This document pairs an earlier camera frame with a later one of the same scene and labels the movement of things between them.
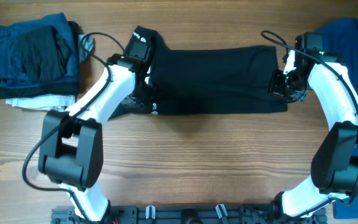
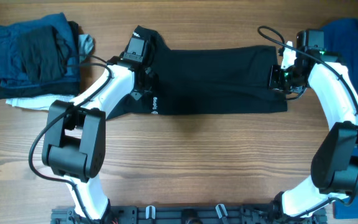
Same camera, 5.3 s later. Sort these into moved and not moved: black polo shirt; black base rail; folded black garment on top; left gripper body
Moved: left gripper body
Not moved: black polo shirt; folded black garment on top; black base rail
